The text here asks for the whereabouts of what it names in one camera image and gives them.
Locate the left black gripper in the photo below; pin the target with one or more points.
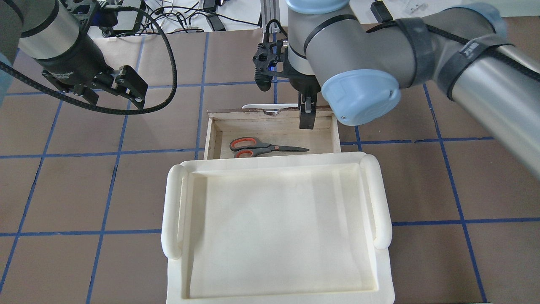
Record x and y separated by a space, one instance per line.
72 62

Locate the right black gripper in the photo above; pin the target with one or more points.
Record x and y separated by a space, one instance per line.
306 85

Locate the wooden drawer with white handle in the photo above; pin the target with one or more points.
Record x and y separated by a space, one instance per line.
274 124

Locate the grey orange scissors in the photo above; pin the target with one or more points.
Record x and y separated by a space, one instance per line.
247 147

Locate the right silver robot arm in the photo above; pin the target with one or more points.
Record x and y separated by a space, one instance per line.
463 49

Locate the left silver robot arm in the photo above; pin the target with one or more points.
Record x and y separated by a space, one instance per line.
54 33

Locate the white plastic tray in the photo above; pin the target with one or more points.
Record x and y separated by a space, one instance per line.
297 229

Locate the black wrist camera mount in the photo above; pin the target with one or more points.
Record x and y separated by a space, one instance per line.
271 60

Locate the aluminium frame post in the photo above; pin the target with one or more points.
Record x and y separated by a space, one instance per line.
270 16

